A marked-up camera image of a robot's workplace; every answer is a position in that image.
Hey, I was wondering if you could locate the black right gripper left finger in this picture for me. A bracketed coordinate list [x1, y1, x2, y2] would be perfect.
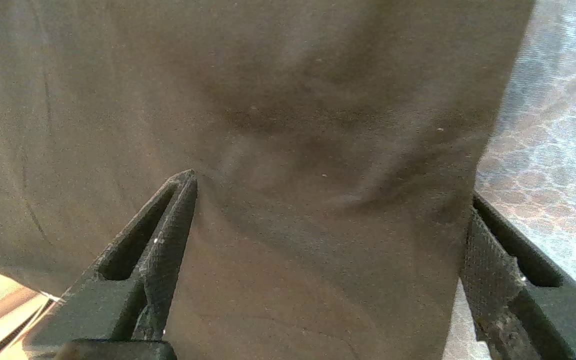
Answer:
[23, 169, 199, 353]

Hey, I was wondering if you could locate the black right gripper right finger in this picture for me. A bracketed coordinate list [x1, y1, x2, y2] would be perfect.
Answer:
[460, 192, 576, 360]

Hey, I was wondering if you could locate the black t-shirt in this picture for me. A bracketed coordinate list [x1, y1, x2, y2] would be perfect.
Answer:
[0, 0, 536, 360]

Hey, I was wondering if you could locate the blue bed sheet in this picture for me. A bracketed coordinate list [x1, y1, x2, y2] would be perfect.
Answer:
[443, 0, 576, 360]

